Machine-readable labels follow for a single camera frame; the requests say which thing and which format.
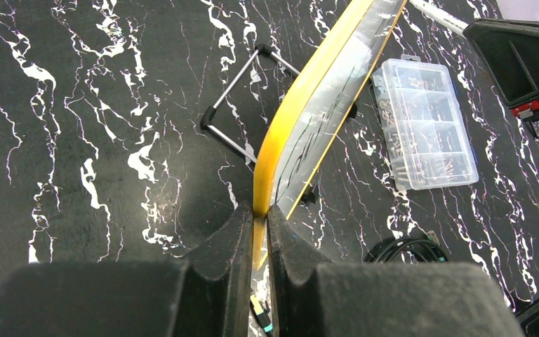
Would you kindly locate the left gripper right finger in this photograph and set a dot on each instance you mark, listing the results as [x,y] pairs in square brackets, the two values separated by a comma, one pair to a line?
[315,296]

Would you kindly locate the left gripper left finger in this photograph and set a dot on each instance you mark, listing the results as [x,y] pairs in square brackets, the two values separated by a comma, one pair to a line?
[204,293]

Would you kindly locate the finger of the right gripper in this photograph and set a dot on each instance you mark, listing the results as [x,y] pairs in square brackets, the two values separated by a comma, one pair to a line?
[511,55]
[487,23]

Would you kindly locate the white whiteboard marker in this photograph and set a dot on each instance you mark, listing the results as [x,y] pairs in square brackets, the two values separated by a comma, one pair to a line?
[440,16]

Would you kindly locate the yellow framed whiteboard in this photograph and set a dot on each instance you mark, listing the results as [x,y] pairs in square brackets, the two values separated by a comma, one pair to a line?
[315,108]

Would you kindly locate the clear plastic screw box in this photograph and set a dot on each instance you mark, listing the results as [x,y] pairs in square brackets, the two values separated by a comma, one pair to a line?
[424,129]

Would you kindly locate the orange handled screwdriver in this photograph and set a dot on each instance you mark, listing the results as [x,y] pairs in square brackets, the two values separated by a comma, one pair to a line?
[529,126]

